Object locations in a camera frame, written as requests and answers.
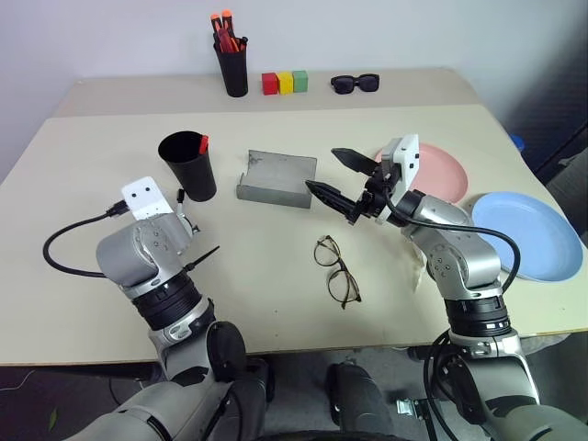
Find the pink plate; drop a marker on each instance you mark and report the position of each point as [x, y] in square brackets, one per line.
[443, 172]

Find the blue round object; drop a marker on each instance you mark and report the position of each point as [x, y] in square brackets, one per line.
[519, 143]

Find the grey metal tray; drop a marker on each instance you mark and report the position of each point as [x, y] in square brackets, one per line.
[275, 177]

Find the orange red markers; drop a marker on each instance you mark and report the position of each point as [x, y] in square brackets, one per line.
[224, 41]

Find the dark table frame bar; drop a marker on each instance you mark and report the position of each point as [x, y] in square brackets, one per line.
[69, 371]

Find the tall black pen holder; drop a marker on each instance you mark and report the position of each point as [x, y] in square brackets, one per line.
[235, 71]

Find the red wooden block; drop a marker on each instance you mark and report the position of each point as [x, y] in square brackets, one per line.
[269, 85]

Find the metal bracket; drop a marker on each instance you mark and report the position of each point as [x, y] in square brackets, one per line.
[411, 408]

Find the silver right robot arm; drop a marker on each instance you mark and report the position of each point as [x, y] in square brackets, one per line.
[459, 250]

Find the green leaf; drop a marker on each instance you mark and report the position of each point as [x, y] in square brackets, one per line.
[53, 419]

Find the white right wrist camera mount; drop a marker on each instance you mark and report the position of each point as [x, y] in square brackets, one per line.
[405, 161]

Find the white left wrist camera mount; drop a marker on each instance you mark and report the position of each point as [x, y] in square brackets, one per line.
[144, 197]

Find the orange-tipped black screwdriver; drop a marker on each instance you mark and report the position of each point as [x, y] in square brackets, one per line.
[227, 19]
[215, 23]

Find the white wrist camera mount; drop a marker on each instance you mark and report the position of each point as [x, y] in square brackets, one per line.
[144, 197]
[405, 161]

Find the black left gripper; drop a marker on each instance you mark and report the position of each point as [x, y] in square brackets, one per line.
[195, 228]

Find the black plastic cup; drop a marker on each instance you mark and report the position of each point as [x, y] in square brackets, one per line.
[190, 177]

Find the black sunglasses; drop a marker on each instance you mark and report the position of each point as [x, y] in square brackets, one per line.
[354, 84]

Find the tortoiseshell eyeglasses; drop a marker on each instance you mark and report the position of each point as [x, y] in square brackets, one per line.
[340, 264]

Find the red and black tool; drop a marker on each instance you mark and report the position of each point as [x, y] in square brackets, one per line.
[240, 43]

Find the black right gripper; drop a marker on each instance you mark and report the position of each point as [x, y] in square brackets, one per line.
[373, 194]

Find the dark rounded shape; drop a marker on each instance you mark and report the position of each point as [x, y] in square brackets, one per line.
[356, 395]
[255, 386]

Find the yellow wooden block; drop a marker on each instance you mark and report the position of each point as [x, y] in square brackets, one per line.
[285, 83]

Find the white marker with black cap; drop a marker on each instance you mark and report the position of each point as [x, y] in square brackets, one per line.
[179, 196]

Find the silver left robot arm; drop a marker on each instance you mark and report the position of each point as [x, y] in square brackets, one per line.
[133, 252]

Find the black zip tie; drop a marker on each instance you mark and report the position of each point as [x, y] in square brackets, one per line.
[202, 258]

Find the blue plate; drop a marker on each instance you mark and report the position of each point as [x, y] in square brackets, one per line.
[528, 229]

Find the red marker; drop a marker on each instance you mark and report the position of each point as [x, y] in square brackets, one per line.
[203, 143]

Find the green wooden block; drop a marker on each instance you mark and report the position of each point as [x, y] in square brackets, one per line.
[300, 82]

